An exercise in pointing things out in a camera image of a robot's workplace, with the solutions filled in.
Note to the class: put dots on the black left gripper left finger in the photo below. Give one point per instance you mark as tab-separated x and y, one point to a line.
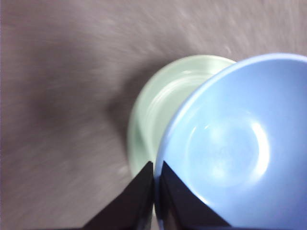
129	208

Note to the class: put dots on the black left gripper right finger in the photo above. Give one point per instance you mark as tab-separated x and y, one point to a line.
184	208

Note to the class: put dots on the green plate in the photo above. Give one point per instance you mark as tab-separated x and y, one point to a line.
153	107

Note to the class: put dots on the blue bowl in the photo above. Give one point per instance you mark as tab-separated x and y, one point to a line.
239	119

